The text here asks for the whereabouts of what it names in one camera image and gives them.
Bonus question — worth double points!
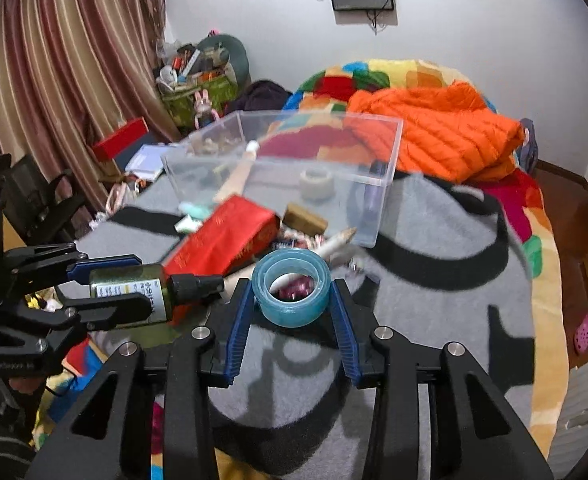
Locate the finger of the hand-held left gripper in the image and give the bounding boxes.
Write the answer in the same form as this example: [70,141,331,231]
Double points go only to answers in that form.
[11,292,156,333]
[4,242,143,286]

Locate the grey blue cloth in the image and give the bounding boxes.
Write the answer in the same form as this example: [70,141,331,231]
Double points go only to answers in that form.
[519,119,541,171]

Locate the grey and black blanket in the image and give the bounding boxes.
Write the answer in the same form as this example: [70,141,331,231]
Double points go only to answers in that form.
[74,170,537,480]

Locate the mint green tube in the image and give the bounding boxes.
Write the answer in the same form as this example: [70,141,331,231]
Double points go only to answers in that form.
[179,201,218,221]

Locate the green bottle with black cap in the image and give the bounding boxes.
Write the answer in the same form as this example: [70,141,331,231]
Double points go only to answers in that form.
[89,264,225,329]

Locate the black cable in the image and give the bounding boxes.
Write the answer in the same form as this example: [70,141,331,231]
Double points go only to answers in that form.
[366,7,395,36]

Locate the dark cloth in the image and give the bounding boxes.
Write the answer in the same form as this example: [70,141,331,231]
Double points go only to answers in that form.
[224,80,295,116]

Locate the pink bunny toy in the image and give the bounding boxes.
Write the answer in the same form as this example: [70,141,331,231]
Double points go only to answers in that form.
[191,89,221,129]

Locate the small white tube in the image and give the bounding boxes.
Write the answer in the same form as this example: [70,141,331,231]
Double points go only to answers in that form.
[174,215,205,234]

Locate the dark marker pen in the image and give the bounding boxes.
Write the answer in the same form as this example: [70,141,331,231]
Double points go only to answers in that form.
[361,159,388,222]

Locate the white tape roll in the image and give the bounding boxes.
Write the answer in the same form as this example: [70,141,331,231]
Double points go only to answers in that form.
[299,167,335,201]

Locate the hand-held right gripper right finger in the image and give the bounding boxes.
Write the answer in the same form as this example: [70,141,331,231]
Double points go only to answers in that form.
[326,279,555,480]

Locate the lilac notebook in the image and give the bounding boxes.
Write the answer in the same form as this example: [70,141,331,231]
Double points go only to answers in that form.
[124,146,171,182]

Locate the colourful patchwork blanket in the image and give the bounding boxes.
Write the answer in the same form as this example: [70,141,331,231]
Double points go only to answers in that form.
[31,59,570,480]

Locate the grey green cushion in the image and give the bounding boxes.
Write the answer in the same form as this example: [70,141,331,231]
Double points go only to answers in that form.
[196,34,252,91]

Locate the small brown box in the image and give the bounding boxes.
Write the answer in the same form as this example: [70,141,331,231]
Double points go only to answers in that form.
[281,202,329,236]

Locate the black office chair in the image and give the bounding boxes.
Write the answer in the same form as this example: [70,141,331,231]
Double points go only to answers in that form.
[3,154,88,247]

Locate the blue tape roll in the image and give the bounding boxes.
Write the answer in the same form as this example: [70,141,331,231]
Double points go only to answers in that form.
[251,250,332,329]

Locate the pink clog shoe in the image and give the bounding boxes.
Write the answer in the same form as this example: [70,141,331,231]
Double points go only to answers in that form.
[574,310,588,356]

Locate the red box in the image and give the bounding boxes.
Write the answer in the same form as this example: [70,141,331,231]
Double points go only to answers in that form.
[92,117,150,163]

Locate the clear plastic box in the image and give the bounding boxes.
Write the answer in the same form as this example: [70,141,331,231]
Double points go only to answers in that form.
[161,110,405,249]

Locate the striped brown curtain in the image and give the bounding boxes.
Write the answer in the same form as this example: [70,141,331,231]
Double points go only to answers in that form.
[0,0,182,211]

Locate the small magenta bottle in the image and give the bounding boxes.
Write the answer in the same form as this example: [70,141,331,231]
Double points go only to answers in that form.
[278,280,316,302]

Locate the red packet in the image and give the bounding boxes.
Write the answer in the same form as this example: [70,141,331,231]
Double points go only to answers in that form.
[161,195,282,288]

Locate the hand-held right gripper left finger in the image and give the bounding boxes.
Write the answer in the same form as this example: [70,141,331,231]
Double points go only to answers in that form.
[24,277,256,480]

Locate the green bag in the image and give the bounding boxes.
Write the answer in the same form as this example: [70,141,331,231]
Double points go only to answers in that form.
[161,77,240,128]

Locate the orange puffer jacket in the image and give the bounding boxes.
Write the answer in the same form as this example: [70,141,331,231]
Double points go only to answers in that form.
[346,80,525,184]

